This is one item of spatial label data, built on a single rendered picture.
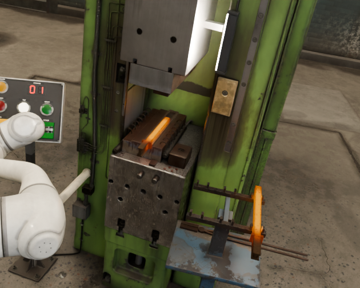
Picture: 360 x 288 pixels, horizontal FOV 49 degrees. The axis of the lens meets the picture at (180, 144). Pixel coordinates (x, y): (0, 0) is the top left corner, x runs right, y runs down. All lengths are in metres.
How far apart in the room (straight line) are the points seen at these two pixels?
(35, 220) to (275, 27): 1.23
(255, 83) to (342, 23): 6.22
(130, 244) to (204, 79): 0.97
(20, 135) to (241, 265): 1.05
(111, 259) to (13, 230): 1.47
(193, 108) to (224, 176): 0.47
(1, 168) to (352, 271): 2.52
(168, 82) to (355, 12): 6.47
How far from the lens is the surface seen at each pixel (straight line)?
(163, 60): 1.71
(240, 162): 1.97
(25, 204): 0.94
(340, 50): 8.09
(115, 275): 2.42
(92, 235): 2.58
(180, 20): 1.65
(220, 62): 1.75
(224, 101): 1.82
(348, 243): 3.38
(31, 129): 1.38
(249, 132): 1.89
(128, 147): 1.93
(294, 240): 3.18
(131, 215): 2.07
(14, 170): 1.19
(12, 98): 1.95
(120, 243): 2.23
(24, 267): 2.64
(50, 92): 1.93
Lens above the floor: 1.94
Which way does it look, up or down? 29 degrees down
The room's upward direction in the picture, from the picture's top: 10 degrees clockwise
